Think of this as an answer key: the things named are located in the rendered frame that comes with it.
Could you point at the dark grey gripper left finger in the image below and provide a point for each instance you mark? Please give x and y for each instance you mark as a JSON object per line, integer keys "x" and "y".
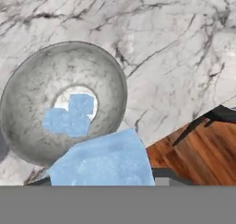
{"x": 41, "y": 182}

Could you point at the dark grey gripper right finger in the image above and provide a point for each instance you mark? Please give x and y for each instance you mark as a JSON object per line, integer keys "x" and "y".
{"x": 172, "y": 175}

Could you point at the pale blue ice cube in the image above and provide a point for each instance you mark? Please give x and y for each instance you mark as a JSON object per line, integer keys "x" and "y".
{"x": 104, "y": 163}
{"x": 82, "y": 103}
{"x": 66, "y": 123}

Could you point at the grey marble bowl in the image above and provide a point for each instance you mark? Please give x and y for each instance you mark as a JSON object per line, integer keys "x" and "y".
{"x": 33, "y": 111}

